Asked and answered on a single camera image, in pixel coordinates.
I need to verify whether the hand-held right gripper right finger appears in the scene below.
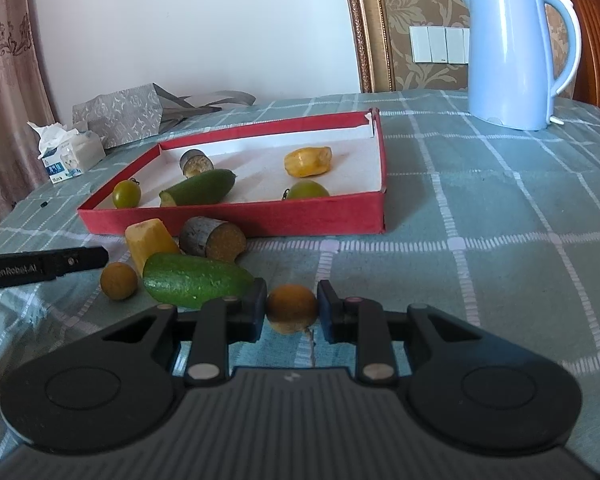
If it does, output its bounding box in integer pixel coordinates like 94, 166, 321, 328
317, 280, 486, 386

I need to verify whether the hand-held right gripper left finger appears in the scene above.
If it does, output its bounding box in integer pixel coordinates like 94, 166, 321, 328
100, 280, 268, 386

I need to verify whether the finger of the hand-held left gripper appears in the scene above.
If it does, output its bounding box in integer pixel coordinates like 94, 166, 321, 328
55, 247, 109, 278

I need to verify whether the white tissue pack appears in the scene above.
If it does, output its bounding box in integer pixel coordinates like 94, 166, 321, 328
27, 120, 107, 186

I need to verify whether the red cardboard tray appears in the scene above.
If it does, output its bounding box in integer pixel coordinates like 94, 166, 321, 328
76, 107, 387, 237

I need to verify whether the brown longan with stem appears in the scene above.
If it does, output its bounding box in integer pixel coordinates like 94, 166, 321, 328
265, 284, 319, 367

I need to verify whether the green cucumber piece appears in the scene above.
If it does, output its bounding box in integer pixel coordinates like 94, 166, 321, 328
142, 252, 256, 310
159, 169, 238, 207

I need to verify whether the green checked tablecloth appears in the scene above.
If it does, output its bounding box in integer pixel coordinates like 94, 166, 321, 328
0, 89, 600, 480

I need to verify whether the grey patterned gift bag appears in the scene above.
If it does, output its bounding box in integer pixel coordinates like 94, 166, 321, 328
71, 84, 257, 150

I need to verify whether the white wall switch panel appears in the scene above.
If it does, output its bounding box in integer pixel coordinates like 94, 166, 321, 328
410, 25, 471, 65

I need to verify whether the light blue electric kettle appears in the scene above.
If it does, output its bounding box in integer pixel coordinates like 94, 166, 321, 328
458, 0, 582, 132

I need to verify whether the pink patterned curtain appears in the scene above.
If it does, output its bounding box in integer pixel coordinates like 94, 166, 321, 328
0, 0, 56, 241

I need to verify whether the gold wall moulding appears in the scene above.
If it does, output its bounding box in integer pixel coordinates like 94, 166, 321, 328
339, 0, 396, 93

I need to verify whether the green cherry tomato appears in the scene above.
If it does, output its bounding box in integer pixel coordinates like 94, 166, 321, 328
281, 180, 331, 202
112, 179, 142, 209

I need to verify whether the small eggplant piece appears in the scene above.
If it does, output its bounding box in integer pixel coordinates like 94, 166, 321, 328
179, 149, 215, 179

